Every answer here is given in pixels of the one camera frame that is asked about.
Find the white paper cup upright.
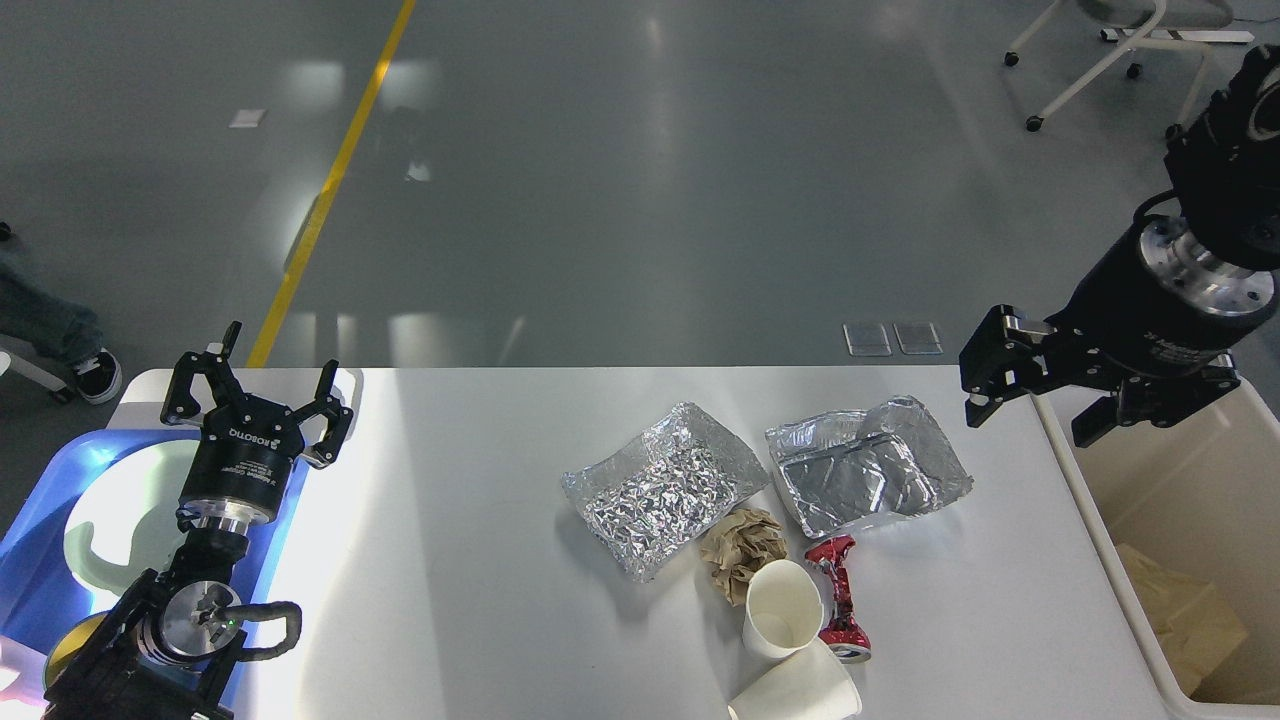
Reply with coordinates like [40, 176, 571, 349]
[742, 559, 826, 661]

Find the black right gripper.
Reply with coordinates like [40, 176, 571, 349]
[959, 220, 1277, 448]

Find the dark grey mug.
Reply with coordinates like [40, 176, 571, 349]
[44, 611, 108, 691]

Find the brown paper ball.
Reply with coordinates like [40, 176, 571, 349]
[699, 507, 788, 607]

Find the beige waste bin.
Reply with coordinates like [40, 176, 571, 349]
[1032, 380, 1279, 719]

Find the brown paper bag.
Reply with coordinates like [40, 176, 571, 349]
[1116, 543, 1249, 696]

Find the person in jeans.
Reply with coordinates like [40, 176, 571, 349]
[1, 260, 123, 405]

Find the floor outlet cover left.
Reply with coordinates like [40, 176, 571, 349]
[842, 322, 893, 357]

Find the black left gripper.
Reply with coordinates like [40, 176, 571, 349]
[160, 320, 355, 529]

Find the floor outlet cover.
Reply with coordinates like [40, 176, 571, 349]
[842, 322, 893, 357]
[892, 322, 945, 356]

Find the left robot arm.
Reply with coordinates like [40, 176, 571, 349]
[44, 322, 355, 719]

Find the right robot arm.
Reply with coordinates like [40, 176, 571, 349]
[959, 44, 1279, 448]

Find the crushed red soda can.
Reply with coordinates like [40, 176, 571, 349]
[803, 534, 872, 665]

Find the blue plastic tray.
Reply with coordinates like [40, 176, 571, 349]
[3, 430, 289, 656]

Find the white paper cup lying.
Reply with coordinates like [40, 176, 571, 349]
[727, 641, 863, 719]

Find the foil sheet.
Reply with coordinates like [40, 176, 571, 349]
[561, 402, 771, 582]

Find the white office chair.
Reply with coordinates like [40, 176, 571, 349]
[1004, 0, 1236, 133]

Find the floor outlet cover right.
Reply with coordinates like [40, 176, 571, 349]
[892, 322, 945, 356]

